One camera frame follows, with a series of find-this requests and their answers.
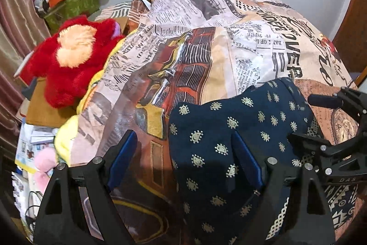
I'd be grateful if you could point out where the navy patterned hooded garment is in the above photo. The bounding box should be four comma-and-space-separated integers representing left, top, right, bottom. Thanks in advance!
169, 78, 358, 244

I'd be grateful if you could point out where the pink plush toy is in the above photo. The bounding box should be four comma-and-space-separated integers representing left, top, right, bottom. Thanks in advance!
32, 147, 58, 194

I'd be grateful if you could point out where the yellow blanket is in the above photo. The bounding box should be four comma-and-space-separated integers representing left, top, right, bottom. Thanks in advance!
55, 30, 143, 167

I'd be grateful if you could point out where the brown cardboard sheet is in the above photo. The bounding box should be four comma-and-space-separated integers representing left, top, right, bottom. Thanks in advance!
26, 17, 128, 128

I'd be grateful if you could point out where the wooden door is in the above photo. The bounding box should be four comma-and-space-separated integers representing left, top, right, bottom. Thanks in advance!
333, 0, 367, 86

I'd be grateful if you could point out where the red plush toy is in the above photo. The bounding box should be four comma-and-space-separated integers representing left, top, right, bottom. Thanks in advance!
23, 16, 124, 108

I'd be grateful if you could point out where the newspaper print bedspread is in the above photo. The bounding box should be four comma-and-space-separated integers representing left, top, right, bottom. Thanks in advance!
54, 0, 365, 245

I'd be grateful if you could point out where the striped curtain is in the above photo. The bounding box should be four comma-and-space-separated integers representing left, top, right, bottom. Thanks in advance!
1, 0, 50, 156

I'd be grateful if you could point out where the green storage box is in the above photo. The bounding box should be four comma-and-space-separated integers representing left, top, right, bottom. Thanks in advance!
44, 0, 100, 35

